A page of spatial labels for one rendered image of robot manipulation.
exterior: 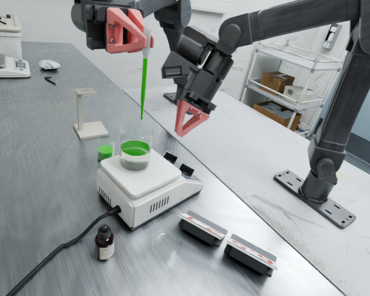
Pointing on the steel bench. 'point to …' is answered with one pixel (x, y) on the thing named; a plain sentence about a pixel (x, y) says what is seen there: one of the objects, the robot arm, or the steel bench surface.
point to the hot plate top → (130, 178)
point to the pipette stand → (89, 129)
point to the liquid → (143, 84)
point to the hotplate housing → (184, 185)
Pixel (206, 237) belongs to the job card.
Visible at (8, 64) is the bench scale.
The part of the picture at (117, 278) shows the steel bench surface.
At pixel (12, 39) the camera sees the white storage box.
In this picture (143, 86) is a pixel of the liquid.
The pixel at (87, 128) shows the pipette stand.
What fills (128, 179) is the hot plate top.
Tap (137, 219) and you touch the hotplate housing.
